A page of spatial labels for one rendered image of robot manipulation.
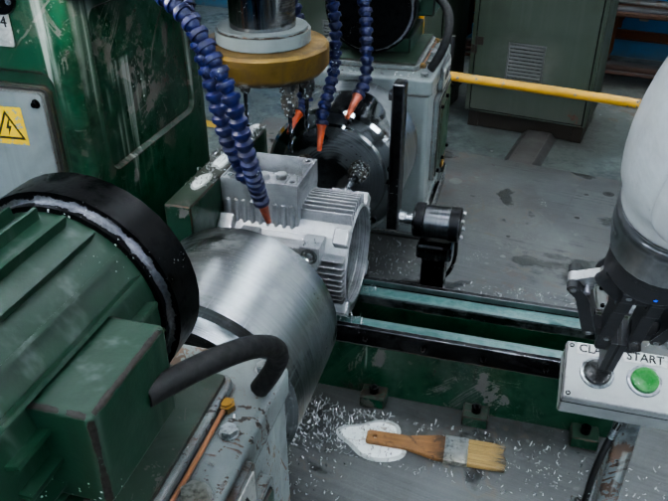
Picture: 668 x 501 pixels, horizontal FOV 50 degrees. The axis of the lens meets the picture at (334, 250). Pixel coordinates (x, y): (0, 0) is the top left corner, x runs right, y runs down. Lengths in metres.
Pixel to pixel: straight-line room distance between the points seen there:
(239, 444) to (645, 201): 0.36
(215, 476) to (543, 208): 1.31
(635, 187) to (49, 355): 0.38
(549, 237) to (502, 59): 2.67
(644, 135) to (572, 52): 3.69
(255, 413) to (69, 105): 0.51
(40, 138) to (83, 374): 0.60
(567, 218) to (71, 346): 1.41
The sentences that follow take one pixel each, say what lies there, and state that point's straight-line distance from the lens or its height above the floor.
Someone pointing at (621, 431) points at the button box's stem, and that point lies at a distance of 0.93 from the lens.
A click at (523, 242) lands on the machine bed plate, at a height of 0.80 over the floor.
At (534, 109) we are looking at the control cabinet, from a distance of 4.29.
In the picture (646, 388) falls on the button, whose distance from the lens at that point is 0.86.
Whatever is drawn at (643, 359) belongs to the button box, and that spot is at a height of 1.08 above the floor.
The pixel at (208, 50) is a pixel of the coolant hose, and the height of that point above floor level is 1.38.
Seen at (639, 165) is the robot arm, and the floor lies 1.41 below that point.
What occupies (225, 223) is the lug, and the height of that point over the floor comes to 1.08.
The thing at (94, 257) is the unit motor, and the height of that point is 1.34.
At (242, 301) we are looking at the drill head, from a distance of 0.78.
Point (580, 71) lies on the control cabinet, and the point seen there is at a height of 0.42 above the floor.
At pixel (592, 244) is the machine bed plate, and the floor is 0.80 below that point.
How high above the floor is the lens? 1.60
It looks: 31 degrees down
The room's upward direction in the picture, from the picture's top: straight up
